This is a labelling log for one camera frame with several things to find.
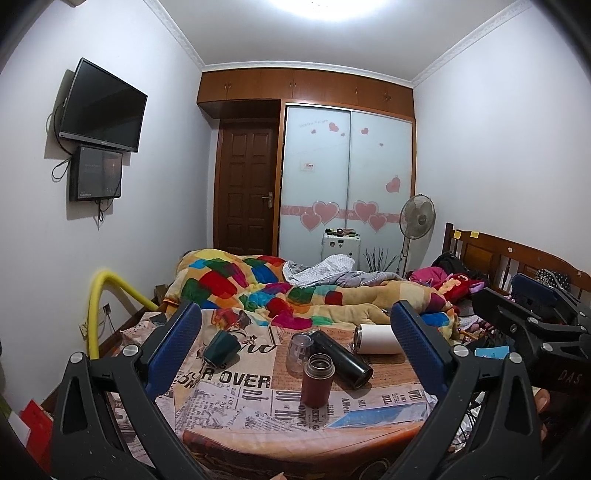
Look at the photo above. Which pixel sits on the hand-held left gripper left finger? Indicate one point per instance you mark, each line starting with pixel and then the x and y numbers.
pixel 178 341

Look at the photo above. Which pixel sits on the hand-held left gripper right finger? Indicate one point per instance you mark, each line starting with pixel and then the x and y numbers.
pixel 415 346

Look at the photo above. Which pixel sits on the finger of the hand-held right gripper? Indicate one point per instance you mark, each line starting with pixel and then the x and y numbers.
pixel 508 318
pixel 533 287

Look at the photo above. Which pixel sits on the dark green cup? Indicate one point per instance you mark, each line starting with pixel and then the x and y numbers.
pixel 221 348

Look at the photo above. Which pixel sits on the clear plastic cup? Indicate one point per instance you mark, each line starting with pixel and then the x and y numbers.
pixel 299 355

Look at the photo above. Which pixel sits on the person's right hand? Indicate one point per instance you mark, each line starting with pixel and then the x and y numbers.
pixel 541 410

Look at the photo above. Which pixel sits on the black polka dot bag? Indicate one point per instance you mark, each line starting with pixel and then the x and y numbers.
pixel 551 277

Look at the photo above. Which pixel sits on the light blue packet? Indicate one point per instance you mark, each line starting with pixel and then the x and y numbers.
pixel 491 352

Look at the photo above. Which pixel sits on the white thermos bottle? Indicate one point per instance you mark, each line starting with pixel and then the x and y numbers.
pixel 378 339

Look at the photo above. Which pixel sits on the wooden bed headboard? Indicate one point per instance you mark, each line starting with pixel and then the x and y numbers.
pixel 489 251

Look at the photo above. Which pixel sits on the pink plush toys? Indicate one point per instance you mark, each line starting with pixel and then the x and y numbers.
pixel 438 281

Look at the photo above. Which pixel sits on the black thermos bottle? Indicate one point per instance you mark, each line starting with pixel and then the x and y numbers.
pixel 341 362

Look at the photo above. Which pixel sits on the yellow padded pipe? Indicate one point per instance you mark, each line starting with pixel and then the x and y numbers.
pixel 99 300

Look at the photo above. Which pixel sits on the dry dark twigs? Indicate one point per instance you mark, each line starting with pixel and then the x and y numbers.
pixel 381 263

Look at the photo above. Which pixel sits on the colourful patchwork blanket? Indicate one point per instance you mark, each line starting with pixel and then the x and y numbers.
pixel 258 286

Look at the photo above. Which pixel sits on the red-brown thermos bottle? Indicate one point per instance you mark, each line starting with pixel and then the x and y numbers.
pixel 316 383

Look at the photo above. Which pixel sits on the grey checked clothes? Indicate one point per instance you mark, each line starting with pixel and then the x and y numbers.
pixel 323 270

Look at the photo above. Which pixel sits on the small white cabinet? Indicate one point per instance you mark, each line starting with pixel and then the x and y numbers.
pixel 341 251

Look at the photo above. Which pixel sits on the standing electric fan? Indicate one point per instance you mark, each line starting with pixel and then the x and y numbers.
pixel 417 217

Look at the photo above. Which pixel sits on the red box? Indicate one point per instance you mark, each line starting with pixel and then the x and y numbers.
pixel 37 429

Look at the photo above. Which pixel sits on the brown wooden door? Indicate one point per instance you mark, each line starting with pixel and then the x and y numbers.
pixel 247 184

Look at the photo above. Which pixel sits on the frosted wardrobe with heart stickers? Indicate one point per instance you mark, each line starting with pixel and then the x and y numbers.
pixel 346 184

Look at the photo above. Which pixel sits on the brown overhead wooden cabinet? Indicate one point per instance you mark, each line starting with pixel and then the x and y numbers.
pixel 304 85

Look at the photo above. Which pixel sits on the wall power socket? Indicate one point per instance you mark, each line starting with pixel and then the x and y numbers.
pixel 84 328

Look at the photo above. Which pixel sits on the small wall-mounted black monitor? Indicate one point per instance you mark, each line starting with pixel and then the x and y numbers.
pixel 96 173

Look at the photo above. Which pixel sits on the wall-mounted black television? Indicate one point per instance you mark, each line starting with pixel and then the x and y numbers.
pixel 104 106

